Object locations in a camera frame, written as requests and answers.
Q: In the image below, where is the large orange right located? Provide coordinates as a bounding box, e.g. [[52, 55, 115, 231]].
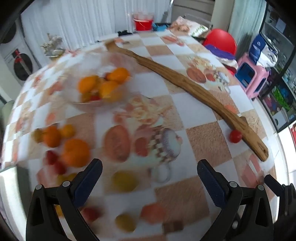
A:
[[62, 138, 90, 168]]

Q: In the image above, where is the large orange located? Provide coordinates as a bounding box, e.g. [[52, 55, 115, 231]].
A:
[[43, 125, 62, 148], [62, 138, 90, 168]]

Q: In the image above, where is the large orange left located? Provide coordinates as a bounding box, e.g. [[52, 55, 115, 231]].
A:
[[43, 125, 62, 148]]

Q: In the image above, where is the small red tomato by board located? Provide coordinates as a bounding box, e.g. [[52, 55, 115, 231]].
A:
[[229, 130, 242, 144]]

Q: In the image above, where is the long wooden board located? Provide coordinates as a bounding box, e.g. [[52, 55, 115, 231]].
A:
[[105, 40, 269, 162]]

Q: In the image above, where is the pink plastic stool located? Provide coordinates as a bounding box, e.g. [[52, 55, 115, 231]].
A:
[[234, 53, 269, 100]]

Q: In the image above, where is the glass fruit bowl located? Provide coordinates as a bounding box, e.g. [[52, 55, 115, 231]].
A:
[[61, 52, 137, 111]]

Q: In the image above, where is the checkered printed tablecloth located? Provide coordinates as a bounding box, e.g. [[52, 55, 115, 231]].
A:
[[1, 31, 288, 240]]

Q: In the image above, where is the white washing machine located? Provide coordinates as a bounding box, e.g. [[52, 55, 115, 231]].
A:
[[1, 18, 40, 86]]

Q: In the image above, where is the white flower ornament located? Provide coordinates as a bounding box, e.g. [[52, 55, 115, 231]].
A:
[[40, 33, 66, 61]]

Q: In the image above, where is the red round chair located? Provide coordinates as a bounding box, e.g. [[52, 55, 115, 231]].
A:
[[202, 29, 237, 55]]

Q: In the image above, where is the red bucket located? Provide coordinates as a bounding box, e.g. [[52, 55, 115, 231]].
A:
[[132, 12, 154, 32]]

